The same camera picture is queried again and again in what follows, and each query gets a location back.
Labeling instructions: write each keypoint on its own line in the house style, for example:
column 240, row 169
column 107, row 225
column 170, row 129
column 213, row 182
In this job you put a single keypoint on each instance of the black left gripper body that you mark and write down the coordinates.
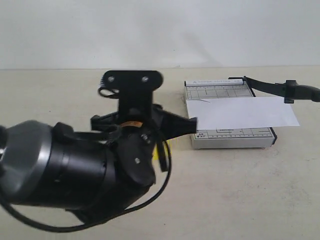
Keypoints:
column 134, row 173

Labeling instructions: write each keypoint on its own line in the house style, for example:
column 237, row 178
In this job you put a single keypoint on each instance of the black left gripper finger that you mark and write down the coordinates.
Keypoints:
column 174, row 126

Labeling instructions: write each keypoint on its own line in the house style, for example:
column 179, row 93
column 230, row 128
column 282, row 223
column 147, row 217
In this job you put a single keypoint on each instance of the yellow foam cube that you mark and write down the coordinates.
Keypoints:
column 158, row 152

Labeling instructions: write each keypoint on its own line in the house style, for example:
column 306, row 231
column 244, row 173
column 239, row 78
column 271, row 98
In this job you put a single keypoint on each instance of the white paper strip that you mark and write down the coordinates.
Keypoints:
column 241, row 113

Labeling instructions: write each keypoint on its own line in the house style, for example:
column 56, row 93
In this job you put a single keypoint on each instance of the black cutter blade arm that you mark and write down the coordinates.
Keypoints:
column 290, row 90

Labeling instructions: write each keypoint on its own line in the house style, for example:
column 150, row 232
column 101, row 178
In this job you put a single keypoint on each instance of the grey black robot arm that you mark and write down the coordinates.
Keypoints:
column 93, row 175

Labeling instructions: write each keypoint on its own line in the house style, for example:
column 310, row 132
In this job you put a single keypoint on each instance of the grey metal paper cutter base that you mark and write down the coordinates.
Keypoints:
column 232, row 87

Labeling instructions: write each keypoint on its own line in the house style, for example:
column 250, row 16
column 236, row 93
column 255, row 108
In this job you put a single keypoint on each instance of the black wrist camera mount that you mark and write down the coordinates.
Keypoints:
column 133, row 89

